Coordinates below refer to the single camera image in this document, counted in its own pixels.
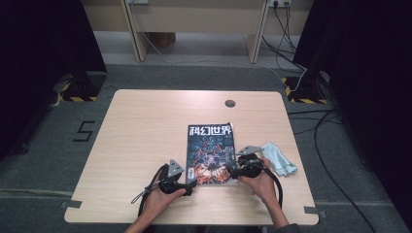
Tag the black curtain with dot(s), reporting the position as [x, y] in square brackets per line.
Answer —
[372, 64]
[39, 48]

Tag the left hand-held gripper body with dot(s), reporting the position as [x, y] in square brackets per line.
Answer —
[170, 186]

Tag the beige desk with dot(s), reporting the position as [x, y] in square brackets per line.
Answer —
[194, 19]

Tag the white power strip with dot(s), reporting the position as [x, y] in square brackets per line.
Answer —
[138, 1]

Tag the black stand base striped tape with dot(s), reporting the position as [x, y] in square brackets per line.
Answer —
[84, 85]
[307, 90]

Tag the grey tape piece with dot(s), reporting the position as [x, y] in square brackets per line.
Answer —
[71, 204]
[313, 210]

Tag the person's right hand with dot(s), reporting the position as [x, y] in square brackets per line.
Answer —
[264, 187]

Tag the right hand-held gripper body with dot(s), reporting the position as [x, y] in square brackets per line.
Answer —
[249, 168]

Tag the white wall socket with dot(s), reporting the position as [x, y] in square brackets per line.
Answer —
[280, 3]

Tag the light blue cloth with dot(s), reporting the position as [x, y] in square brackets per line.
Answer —
[278, 158]

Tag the brown cardboard box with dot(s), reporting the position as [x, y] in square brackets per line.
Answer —
[162, 39]

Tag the dark illustrated magazine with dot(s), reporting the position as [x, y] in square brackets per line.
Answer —
[207, 145]

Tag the person's left hand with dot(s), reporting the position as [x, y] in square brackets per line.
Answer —
[158, 204]

